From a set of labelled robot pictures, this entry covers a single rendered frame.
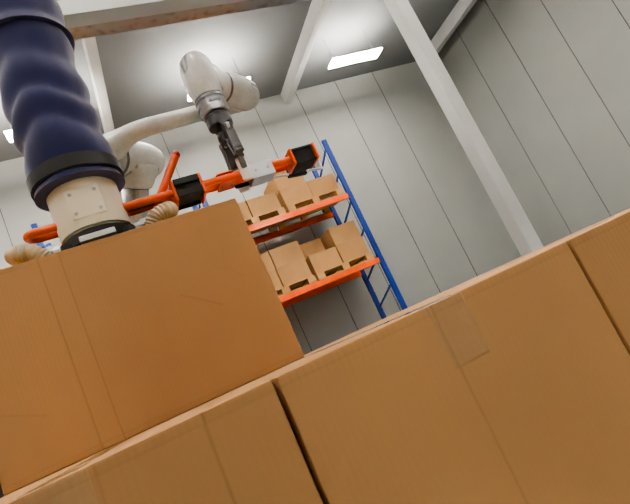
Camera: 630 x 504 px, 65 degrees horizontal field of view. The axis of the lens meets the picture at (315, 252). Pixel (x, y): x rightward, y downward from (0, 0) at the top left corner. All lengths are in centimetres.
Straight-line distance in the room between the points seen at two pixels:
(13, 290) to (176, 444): 72
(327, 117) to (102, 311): 1124
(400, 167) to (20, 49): 1107
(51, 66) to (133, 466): 117
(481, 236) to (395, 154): 286
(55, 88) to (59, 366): 71
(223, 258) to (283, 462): 70
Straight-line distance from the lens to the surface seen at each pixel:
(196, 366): 107
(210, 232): 113
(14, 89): 148
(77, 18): 386
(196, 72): 154
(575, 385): 63
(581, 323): 65
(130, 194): 201
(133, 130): 177
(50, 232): 135
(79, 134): 136
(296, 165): 145
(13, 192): 1097
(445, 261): 1177
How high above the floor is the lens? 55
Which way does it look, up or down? 10 degrees up
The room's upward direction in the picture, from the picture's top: 25 degrees counter-clockwise
